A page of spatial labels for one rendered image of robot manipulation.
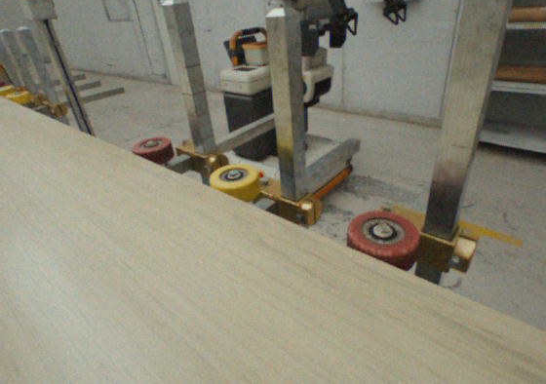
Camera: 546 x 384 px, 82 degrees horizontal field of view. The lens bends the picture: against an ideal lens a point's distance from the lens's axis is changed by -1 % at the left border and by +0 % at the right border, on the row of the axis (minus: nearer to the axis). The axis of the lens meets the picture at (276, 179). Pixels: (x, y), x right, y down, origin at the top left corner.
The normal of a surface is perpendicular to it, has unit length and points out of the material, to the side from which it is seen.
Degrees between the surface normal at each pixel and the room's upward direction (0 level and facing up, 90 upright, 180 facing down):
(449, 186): 90
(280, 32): 90
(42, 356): 0
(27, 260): 0
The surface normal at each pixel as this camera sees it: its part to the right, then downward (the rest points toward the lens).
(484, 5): -0.64, 0.43
